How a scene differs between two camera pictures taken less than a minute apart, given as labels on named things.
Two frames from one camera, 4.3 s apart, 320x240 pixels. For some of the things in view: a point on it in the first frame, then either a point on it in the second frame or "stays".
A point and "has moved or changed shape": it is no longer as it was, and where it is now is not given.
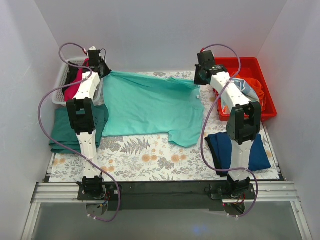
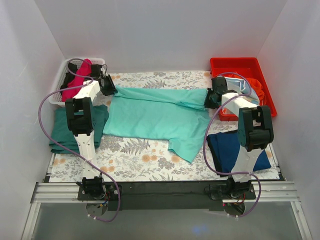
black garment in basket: [70, 76] stays
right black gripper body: [198, 77] → [211, 98]
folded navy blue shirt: [220, 145] stays
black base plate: [165, 196] stays
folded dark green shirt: [64, 133] stays
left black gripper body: [103, 70] → [108, 85]
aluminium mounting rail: [283, 192] stays
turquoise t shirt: [137, 105] has moved or changed shape
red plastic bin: [248, 67] stays
